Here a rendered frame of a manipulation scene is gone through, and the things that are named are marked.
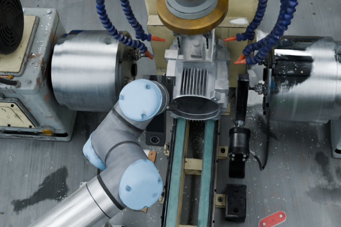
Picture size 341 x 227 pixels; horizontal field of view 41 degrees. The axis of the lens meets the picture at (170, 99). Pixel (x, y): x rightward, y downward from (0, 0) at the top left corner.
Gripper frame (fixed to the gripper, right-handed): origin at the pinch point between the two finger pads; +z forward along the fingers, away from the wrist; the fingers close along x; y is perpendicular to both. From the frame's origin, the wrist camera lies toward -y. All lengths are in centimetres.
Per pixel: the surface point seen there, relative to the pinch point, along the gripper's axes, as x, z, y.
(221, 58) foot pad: -13.3, 18.1, 13.5
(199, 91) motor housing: -8.0, 9.1, 3.5
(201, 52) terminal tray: -7.8, 12.9, 14.7
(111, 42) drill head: 17.6, 9.7, 16.5
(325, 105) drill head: -41.7, 8.8, 1.4
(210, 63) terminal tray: -10.6, 9.9, 11.5
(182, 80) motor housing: -2.7, 12.7, 6.5
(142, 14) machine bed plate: 20, 61, 32
